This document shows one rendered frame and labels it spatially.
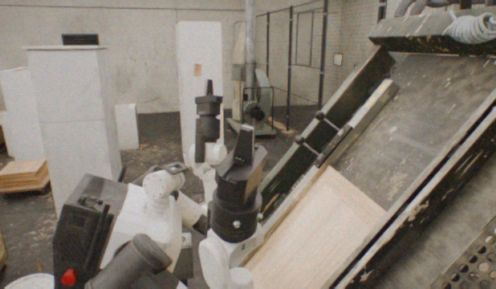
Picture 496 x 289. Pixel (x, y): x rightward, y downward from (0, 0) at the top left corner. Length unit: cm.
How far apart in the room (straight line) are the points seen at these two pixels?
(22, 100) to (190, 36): 239
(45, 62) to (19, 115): 207
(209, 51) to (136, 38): 455
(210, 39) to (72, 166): 247
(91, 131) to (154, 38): 598
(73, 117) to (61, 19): 613
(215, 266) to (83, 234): 38
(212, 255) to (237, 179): 18
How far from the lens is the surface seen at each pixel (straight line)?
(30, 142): 547
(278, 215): 134
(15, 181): 490
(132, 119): 614
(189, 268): 161
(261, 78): 672
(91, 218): 89
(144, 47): 923
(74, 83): 344
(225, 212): 57
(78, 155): 358
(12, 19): 973
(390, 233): 89
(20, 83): 536
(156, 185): 88
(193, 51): 485
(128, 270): 75
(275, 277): 122
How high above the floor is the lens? 177
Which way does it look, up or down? 18 degrees down
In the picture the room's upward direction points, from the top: straight up
